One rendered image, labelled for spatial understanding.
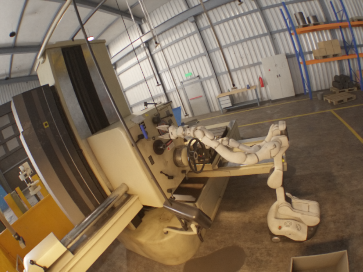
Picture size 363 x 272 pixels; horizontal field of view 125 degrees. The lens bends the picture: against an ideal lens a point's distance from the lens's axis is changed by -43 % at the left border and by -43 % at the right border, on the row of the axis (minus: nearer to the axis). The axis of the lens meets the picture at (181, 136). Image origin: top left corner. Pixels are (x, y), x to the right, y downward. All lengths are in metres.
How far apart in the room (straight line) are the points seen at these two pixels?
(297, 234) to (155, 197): 1.61
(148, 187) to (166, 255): 1.05
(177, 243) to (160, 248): 0.21
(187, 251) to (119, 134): 1.66
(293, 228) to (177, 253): 1.39
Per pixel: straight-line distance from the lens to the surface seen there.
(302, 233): 2.13
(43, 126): 1.75
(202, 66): 9.22
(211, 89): 9.23
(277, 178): 1.69
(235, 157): 1.19
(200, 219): 1.12
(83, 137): 1.86
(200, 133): 1.15
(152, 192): 1.54
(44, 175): 1.72
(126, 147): 1.38
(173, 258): 2.31
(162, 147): 1.52
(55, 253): 1.47
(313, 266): 1.89
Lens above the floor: 2.03
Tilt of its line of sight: 17 degrees down
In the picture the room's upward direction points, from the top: 21 degrees counter-clockwise
